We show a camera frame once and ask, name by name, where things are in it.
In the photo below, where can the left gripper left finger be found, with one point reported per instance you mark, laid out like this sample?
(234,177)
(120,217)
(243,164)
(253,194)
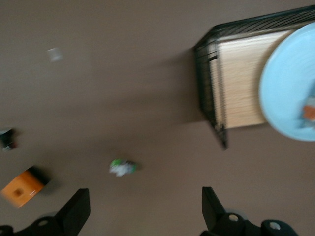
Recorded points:
(73,214)

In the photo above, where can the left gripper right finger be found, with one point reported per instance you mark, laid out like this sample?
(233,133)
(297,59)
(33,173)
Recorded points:
(214,214)

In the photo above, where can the red push button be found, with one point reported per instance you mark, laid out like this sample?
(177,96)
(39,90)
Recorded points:
(308,111)

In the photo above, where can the light blue plate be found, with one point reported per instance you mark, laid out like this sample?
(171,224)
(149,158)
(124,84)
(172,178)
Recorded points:
(283,86)

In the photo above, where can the green and white push button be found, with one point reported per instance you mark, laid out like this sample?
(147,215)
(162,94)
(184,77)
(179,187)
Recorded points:
(121,168)

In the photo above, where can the black button with white cap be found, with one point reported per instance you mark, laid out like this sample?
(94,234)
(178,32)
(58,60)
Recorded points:
(6,140)

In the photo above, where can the orange box with black base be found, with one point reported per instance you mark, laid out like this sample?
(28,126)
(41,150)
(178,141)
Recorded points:
(22,188)

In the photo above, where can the wooden board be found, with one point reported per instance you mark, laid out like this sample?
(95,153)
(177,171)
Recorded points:
(238,81)

